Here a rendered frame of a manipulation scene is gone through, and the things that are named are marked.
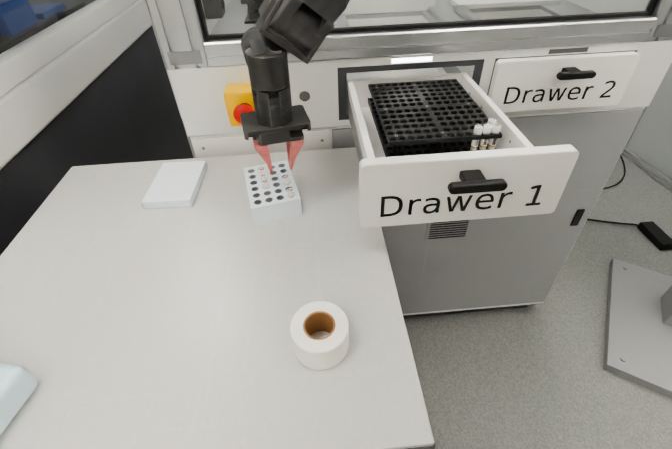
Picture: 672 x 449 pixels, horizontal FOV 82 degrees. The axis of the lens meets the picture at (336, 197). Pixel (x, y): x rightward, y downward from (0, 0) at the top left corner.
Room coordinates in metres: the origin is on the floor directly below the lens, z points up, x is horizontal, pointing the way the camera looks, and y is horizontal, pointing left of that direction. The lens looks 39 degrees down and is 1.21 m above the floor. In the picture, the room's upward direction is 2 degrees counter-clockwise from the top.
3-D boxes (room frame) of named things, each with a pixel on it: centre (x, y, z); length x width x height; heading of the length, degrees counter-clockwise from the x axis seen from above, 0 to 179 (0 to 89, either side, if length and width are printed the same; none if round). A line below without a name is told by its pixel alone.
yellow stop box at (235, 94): (0.70, 0.17, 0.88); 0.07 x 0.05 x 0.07; 93
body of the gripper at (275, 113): (0.54, 0.09, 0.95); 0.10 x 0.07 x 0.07; 105
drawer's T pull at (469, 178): (0.39, -0.18, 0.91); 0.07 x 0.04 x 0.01; 93
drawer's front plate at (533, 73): (0.76, -0.47, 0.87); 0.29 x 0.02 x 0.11; 93
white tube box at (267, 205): (0.55, 0.12, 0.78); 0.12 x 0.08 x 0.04; 15
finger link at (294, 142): (0.54, 0.09, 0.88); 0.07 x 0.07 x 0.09; 15
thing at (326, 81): (1.22, -0.17, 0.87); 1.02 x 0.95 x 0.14; 93
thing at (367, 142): (0.63, -0.17, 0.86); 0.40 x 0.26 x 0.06; 3
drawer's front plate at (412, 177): (0.42, -0.18, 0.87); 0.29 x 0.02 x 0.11; 93
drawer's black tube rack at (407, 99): (0.62, -0.17, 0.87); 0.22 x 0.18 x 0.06; 3
